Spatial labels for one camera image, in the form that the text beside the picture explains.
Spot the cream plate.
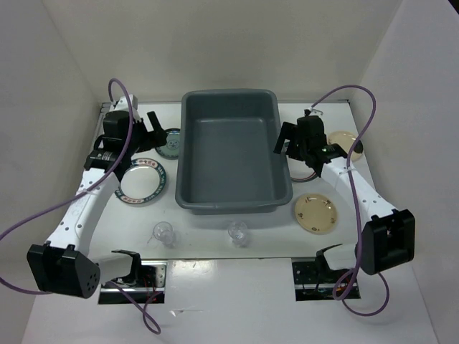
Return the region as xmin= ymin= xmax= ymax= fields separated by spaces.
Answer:
xmin=294 ymin=193 xmax=338 ymax=234
xmin=328 ymin=130 xmax=364 ymax=162

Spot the small green patterned plate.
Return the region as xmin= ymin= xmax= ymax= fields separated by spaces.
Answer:
xmin=155 ymin=128 xmax=180 ymax=160

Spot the white plate green text rim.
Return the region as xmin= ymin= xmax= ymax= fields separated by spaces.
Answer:
xmin=115 ymin=158 xmax=167 ymax=206

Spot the clear plastic cup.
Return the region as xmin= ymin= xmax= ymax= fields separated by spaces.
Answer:
xmin=150 ymin=221 xmax=180 ymax=249
xmin=227 ymin=221 xmax=249 ymax=247

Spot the white plate green red rim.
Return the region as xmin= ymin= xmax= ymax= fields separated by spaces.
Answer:
xmin=290 ymin=168 xmax=318 ymax=183

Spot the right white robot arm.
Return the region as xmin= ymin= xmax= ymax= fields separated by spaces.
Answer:
xmin=274 ymin=115 xmax=415 ymax=275

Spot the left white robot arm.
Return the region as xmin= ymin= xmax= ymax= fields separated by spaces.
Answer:
xmin=27 ymin=95 xmax=167 ymax=299

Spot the grey plastic bin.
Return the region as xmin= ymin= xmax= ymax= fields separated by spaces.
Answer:
xmin=175 ymin=89 xmax=293 ymax=214

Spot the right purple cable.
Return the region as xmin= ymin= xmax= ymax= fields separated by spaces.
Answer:
xmin=310 ymin=84 xmax=392 ymax=317

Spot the purple cable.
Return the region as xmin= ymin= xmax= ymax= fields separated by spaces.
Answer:
xmin=0 ymin=78 xmax=161 ymax=335
xmin=310 ymin=84 xmax=392 ymax=317

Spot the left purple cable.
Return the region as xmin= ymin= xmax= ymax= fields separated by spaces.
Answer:
xmin=0 ymin=78 xmax=161 ymax=335

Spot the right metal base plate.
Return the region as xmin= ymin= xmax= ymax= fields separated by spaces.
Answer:
xmin=291 ymin=258 xmax=346 ymax=302

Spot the metal base plate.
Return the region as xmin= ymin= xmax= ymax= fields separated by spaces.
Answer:
xmin=291 ymin=258 xmax=346 ymax=302
xmin=98 ymin=260 xmax=168 ymax=305

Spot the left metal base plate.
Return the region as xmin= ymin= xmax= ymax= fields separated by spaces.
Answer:
xmin=98 ymin=260 xmax=168 ymax=305

